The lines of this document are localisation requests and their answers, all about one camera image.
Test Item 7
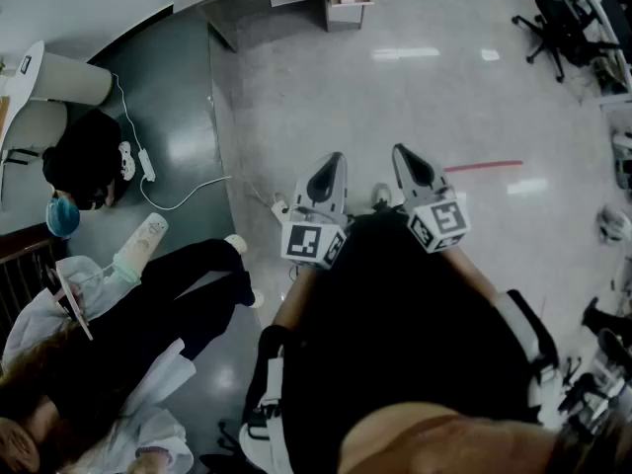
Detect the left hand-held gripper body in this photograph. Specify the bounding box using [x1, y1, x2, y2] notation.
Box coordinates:
[279, 204, 355, 272]

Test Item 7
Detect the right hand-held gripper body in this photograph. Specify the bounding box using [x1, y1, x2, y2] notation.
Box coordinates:
[405, 187, 473, 256]

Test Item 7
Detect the person's right forearm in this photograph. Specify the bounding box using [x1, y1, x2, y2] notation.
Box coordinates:
[443, 243, 501, 306]

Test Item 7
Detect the person's left forearm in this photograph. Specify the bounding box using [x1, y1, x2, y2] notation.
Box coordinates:
[273, 263, 323, 331]

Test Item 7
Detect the red floor tape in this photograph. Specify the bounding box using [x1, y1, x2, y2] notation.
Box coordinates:
[443, 160, 524, 174]

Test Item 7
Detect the person's black clothing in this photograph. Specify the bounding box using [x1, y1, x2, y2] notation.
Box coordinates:
[239, 208, 562, 474]

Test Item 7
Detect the white patterned tumbler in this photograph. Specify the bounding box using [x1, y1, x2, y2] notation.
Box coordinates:
[122, 211, 170, 269]

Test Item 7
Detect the white plastic object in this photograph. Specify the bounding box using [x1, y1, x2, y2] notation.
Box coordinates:
[595, 203, 627, 245]

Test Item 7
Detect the grey wooden desk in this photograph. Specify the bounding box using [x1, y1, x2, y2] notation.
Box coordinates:
[172, 0, 376, 52]

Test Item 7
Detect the white device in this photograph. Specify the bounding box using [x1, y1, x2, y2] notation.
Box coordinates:
[610, 129, 632, 193]

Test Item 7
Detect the black office chair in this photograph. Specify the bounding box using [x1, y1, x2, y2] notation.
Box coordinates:
[581, 295, 632, 360]
[511, 0, 619, 84]

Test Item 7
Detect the person's face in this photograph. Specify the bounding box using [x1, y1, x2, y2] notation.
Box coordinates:
[340, 401, 632, 474]

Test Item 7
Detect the white clipboard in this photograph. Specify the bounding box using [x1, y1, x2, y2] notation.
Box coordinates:
[52, 258, 95, 343]

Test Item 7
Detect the long white office desk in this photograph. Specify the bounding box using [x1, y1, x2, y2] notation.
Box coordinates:
[540, 0, 632, 109]

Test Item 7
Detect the dark wooden railing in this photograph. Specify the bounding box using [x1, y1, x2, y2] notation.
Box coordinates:
[0, 221, 66, 335]

